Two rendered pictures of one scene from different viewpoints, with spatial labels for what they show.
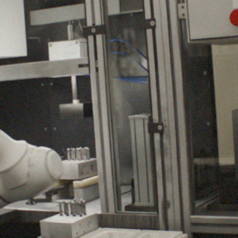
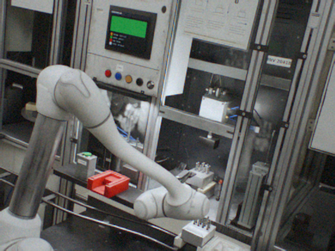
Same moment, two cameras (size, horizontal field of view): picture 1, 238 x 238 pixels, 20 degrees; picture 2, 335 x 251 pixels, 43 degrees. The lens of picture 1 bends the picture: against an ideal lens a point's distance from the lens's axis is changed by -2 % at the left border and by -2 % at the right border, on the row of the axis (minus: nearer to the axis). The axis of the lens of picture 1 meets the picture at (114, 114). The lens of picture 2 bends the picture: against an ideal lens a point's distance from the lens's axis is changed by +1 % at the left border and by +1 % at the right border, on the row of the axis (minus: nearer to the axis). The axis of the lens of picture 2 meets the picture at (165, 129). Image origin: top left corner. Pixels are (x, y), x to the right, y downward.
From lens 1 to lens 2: 62 cm
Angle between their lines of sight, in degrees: 12
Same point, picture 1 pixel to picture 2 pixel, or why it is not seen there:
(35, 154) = (197, 200)
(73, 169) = (199, 180)
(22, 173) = (185, 210)
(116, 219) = (224, 228)
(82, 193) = not seen: hidden behind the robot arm
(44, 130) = (176, 133)
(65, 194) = not seen: hidden behind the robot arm
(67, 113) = (203, 143)
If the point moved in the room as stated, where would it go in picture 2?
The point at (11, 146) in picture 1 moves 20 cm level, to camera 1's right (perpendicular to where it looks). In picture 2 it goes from (182, 192) to (237, 201)
